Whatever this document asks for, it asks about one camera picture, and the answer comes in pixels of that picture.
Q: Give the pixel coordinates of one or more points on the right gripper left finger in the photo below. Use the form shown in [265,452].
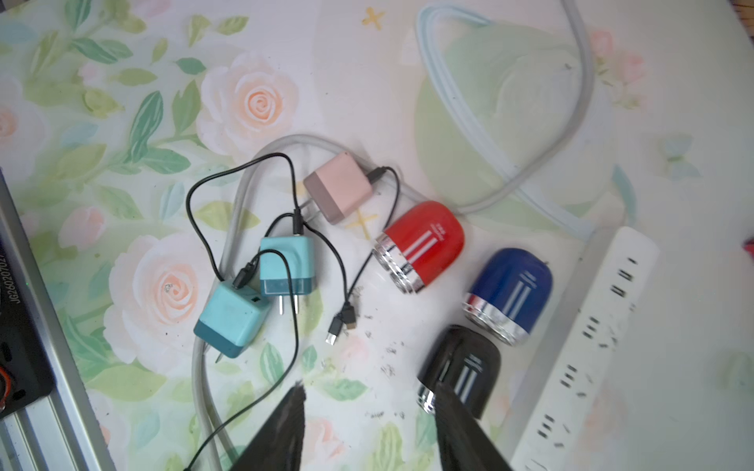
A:
[279,443]

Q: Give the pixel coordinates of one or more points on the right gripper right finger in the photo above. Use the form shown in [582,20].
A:
[462,443]

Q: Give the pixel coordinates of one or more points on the white power strip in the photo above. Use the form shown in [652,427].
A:
[550,409]

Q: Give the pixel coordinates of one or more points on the teal usb charger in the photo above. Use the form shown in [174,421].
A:
[232,318]
[287,267]

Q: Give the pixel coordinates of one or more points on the blue electric shaver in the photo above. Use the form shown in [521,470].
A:
[509,295]

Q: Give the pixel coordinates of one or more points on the red electric shaver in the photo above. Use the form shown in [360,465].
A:
[420,246]

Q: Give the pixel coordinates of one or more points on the pink usb charger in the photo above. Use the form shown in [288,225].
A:
[338,187]

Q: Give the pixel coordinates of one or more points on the aluminium front rail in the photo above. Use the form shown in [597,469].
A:
[60,431]

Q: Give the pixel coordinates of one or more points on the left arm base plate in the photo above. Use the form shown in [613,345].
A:
[26,375]

